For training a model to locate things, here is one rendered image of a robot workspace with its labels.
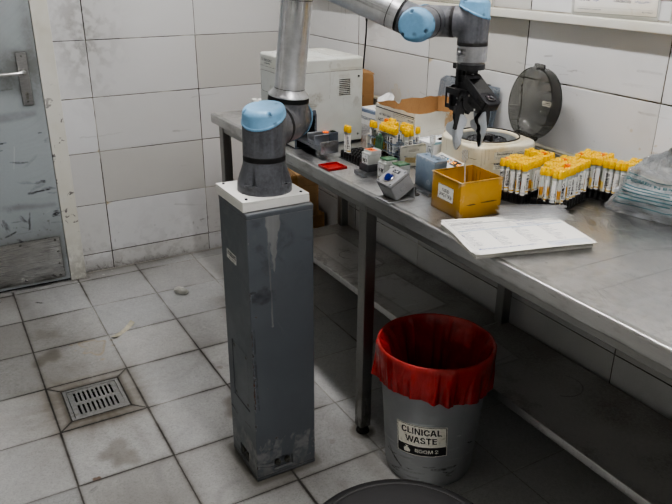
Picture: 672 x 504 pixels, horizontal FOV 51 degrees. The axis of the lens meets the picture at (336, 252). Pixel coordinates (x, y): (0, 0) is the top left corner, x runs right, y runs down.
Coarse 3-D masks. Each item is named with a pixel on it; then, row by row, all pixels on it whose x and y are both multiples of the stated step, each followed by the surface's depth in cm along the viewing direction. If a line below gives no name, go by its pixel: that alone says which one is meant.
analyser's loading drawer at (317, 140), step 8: (304, 136) 245; (312, 136) 238; (320, 136) 235; (328, 136) 236; (312, 144) 235; (320, 144) 230; (328, 144) 231; (336, 144) 232; (320, 152) 231; (328, 152) 232; (336, 152) 233
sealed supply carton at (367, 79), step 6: (366, 72) 291; (372, 72) 293; (366, 78) 291; (372, 78) 292; (366, 84) 292; (372, 84) 293; (366, 90) 293; (372, 90) 294; (366, 96) 294; (372, 96) 295; (366, 102) 295; (372, 102) 296
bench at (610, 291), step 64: (320, 256) 312; (384, 256) 312; (448, 256) 177; (512, 256) 158; (576, 256) 159; (640, 256) 159; (576, 320) 143; (640, 320) 131; (512, 384) 219; (576, 384) 220; (576, 448) 191; (640, 448) 191
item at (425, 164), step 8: (416, 160) 202; (424, 160) 198; (432, 160) 195; (440, 160) 195; (416, 168) 203; (424, 168) 199; (432, 168) 195; (440, 168) 195; (416, 176) 204; (424, 176) 200; (432, 176) 196; (416, 184) 204; (424, 184) 200; (424, 192) 198
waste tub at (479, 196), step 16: (448, 176) 189; (480, 176) 189; (496, 176) 183; (432, 192) 188; (448, 192) 182; (464, 192) 177; (480, 192) 179; (496, 192) 182; (448, 208) 183; (464, 208) 179; (480, 208) 181; (496, 208) 184
